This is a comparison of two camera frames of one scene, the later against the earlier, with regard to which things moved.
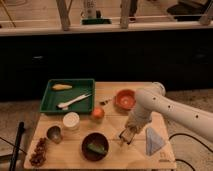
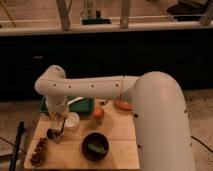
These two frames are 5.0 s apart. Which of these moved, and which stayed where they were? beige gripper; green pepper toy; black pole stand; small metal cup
Moved: beige gripper
Stayed: green pepper toy; black pole stand; small metal cup
